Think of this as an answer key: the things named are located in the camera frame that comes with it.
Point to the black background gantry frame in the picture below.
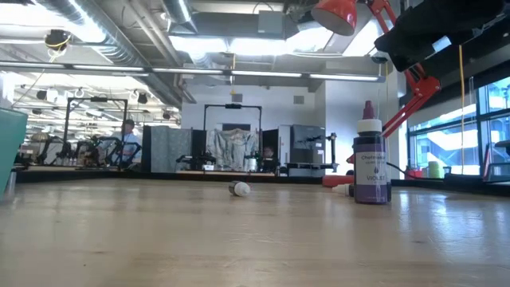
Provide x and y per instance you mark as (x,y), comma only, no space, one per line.
(95,99)
(233,106)

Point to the teal plastic bin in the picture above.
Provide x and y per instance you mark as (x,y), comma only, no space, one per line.
(10,151)

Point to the small black food coloring bottle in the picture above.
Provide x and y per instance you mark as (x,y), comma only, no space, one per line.
(240,189)
(342,190)

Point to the small red background object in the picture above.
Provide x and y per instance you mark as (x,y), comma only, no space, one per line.
(414,173)

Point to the black partition panel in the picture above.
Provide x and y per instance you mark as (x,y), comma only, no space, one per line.
(271,137)

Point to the long ceiling light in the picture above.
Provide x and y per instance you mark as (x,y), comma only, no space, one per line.
(267,74)
(342,77)
(107,68)
(199,71)

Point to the grey crumpled cloth backdrop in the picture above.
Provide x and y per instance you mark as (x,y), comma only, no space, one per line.
(227,143)

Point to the person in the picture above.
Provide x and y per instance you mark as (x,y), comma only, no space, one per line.
(268,153)
(127,137)

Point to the black office chair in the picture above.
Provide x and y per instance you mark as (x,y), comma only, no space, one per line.
(498,167)

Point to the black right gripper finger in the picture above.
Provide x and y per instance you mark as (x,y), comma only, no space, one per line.
(418,32)

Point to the violet food coloring bottle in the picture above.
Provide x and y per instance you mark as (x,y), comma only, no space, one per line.
(369,175)

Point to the black metal table frame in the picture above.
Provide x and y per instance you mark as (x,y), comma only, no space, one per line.
(99,175)

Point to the grey cabinet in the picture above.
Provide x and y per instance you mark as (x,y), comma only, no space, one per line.
(308,147)

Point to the grey ceiling box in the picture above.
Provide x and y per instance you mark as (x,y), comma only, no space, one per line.
(271,22)

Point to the grey partition panel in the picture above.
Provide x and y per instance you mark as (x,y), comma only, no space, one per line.
(171,147)

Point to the red desk lamp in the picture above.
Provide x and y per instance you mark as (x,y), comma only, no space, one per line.
(334,16)

